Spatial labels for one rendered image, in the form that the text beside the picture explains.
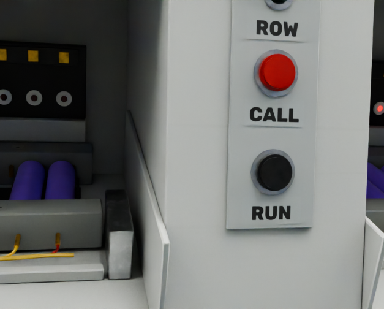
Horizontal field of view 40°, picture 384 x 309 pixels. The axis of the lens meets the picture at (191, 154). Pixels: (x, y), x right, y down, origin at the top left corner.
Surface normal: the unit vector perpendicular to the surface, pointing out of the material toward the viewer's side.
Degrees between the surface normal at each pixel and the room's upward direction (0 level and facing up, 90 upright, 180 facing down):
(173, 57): 90
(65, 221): 107
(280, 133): 90
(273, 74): 90
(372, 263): 90
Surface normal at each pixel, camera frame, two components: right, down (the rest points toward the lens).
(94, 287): 0.08, -0.93
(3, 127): 0.19, 0.36
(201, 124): 0.21, 0.06
